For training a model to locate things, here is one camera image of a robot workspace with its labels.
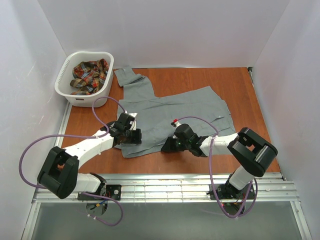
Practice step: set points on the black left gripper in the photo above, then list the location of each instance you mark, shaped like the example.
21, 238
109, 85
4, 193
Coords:
135, 136

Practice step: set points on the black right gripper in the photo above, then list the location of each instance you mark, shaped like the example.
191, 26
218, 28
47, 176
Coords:
171, 145

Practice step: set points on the grey long sleeve shirt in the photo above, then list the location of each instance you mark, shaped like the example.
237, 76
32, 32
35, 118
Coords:
202, 109

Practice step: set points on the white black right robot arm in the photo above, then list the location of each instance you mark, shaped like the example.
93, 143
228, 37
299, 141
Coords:
253, 152

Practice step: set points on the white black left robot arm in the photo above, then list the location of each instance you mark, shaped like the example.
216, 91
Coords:
60, 171

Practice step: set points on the plaid long sleeve shirt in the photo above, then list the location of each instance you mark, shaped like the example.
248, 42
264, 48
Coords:
89, 77

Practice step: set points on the white plastic laundry basket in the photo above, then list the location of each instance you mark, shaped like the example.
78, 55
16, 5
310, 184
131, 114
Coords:
62, 82

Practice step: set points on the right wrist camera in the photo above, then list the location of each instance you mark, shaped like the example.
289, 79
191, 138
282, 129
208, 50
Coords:
176, 124

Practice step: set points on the aluminium rail frame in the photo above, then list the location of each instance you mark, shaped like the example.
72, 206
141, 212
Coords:
175, 188

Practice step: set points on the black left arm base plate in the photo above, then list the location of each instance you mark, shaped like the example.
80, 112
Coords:
112, 191

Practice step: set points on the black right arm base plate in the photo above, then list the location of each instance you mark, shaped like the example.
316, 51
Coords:
225, 191

